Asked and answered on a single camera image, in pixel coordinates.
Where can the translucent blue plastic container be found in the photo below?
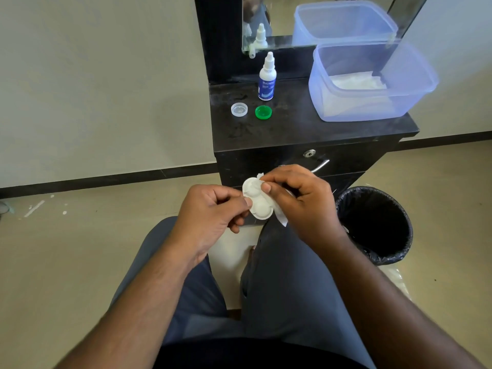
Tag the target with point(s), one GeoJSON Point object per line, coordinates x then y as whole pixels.
{"type": "Point", "coordinates": [407, 84]}

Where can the white contact lens case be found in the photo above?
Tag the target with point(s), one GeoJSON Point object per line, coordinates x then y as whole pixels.
{"type": "Point", "coordinates": [259, 207]}

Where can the person's left forearm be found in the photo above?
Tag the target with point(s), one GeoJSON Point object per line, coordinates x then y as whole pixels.
{"type": "Point", "coordinates": [138, 307]}

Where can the person's left thumb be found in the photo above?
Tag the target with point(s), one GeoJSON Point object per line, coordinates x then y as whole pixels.
{"type": "Point", "coordinates": [235, 196]}

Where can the person's right hand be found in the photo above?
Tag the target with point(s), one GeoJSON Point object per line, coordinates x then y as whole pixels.
{"type": "Point", "coordinates": [307, 211]}

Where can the silver drawer lock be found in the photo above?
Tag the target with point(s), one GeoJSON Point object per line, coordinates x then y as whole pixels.
{"type": "Point", "coordinates": [309, 153]}

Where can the clear lens case cap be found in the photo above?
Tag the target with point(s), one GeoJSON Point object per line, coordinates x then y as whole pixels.
{"type": "Point", "coordinates": [239, 109]}

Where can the person's left hand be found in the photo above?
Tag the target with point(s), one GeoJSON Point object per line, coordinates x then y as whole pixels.
{"type": "Point", "coordinates": [200, 219]}

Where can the white tissue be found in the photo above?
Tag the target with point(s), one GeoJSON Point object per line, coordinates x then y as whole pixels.
{"type": "Point", "coordinates": [283, 220]}

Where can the green lens case cap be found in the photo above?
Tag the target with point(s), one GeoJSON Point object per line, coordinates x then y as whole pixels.
{"type": "Point", "coordinates": [263, 112]}

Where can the black lined trash bin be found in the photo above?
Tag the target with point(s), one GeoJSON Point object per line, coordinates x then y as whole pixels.
{"type": "Point", "coordinates": [374, 222]}

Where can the white mirror clip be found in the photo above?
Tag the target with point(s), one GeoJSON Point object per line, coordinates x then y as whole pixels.
{"type": "Point", "coordinates": [252, 51]}

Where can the person's right forearm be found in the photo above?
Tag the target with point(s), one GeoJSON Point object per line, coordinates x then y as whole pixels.
{"type": "Point", "coordinates": [384, 315]}

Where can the person's right thumb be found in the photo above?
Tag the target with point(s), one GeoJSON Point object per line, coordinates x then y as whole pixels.
{"type": "Point", "coordinates": [273, 190]}

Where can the grey trousers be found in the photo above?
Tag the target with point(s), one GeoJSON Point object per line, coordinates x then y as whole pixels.
{"type": "Point", "coordinates": [284, 288]}

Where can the wall mirror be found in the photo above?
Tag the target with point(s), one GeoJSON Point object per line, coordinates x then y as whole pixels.
{"type": "Point", "coordinates": [276, 15]}

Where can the white blue solution bottle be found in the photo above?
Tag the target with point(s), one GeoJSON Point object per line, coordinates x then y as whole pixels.
{"type": "Point", "coordinates": [267, 82]}

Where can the white tissues in container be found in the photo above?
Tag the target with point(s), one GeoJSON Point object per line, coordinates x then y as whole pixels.
{"type": "Point", "coordinates": [357, 82]}

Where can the black dresser cabinet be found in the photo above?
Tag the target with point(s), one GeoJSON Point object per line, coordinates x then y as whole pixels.
{"type": "Point", "coordinates": [284, 134]}

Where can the black shirt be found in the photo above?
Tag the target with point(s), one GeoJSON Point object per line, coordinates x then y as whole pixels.
{"type": "Point", "coordinates": [246, 355]}

